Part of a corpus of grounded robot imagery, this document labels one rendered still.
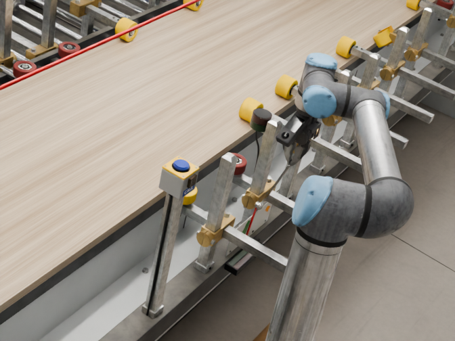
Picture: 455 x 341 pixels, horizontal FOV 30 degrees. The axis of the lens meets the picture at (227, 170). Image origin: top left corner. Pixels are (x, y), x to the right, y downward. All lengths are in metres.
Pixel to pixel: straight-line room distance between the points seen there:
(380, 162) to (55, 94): 1.33
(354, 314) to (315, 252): 1.86
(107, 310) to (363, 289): 1.57
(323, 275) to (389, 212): 0.21
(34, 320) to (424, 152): 3.02
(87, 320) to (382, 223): 1.04
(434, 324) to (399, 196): 1.99
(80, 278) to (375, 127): 0.94
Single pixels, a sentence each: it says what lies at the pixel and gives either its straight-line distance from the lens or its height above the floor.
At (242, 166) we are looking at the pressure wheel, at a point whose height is 0.91.
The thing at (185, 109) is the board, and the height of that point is 0.90.
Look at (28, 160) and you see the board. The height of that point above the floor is 0.90.
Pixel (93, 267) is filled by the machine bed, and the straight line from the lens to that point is 2.50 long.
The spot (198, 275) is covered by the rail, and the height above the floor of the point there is 0.70.
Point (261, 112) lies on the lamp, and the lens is 2.59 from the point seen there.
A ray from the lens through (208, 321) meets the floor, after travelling 3.47.
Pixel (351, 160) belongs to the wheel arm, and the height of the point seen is 0.96.
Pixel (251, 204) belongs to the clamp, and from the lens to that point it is 2.70.
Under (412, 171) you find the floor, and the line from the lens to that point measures 4.72.
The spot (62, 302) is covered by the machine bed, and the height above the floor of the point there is 0.71.
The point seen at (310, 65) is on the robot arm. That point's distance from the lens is 2.42.
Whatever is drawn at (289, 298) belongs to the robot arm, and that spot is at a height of 1.16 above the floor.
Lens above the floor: 2.47
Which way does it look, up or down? 35 degrees down
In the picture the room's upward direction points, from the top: 14 degrees clockwise
